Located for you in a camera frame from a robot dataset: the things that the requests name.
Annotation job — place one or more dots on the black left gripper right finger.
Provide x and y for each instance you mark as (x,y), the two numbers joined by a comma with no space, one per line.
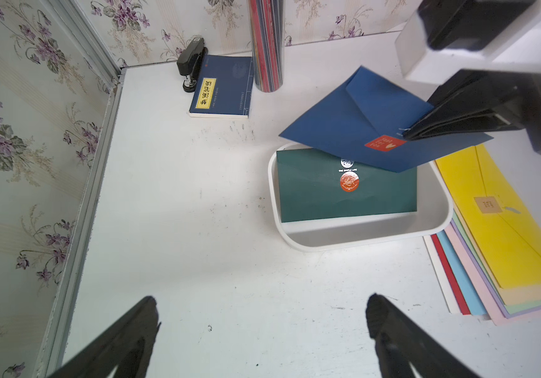
(403,348)

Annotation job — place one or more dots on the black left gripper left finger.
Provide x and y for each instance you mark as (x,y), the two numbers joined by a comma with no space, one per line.
(122,350)

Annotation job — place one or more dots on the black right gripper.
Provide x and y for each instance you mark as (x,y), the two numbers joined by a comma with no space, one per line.
(484,59)

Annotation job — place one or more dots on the dark blue envelope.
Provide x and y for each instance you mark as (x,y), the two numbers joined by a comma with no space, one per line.
(363,121)

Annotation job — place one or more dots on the white plastic storage box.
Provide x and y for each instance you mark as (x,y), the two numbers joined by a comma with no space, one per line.
(434,212)

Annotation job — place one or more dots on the yellow envelope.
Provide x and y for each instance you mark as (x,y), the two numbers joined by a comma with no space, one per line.
(503,228)

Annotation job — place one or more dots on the dark green envelope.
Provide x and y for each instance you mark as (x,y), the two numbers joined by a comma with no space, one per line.
(314,185)

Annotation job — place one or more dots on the white red-striped envelope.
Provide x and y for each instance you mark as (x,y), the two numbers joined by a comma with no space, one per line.
(454,305)

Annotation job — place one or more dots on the light blue envelope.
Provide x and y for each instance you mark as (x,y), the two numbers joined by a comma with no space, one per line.
(467,289)

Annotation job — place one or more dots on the pink envelope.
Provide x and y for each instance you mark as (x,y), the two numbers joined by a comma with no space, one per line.
(492,306)

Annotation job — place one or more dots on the lavender envelope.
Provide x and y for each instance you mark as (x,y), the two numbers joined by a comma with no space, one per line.
(496,297)

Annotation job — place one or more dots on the light green envelope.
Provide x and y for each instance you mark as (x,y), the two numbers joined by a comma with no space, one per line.
(511,303)

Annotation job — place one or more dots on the tan beige envelope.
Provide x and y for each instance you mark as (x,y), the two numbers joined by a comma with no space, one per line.
(512,298)

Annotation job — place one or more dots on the blue-lidded pencil tube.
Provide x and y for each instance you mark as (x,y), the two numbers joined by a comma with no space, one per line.
(267,27)

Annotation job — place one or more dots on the dark blue book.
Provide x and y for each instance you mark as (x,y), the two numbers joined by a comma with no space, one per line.
(224,87)

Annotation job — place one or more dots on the black stapler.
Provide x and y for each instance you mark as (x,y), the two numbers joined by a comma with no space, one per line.
(189,63)

